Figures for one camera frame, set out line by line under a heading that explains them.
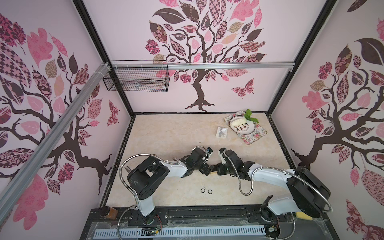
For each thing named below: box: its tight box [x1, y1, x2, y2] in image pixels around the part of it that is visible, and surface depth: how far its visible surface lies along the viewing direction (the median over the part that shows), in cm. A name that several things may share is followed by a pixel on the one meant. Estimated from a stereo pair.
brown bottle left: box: [99, 206, 119, 220], surface depth 71 cm
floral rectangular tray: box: [224, 110, 268, 145], surface depth 109 cm
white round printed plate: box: [229, 115, 256, 135], surface depth 112 cm
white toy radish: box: [231, 109, 259, 127], surface depth 114 cm
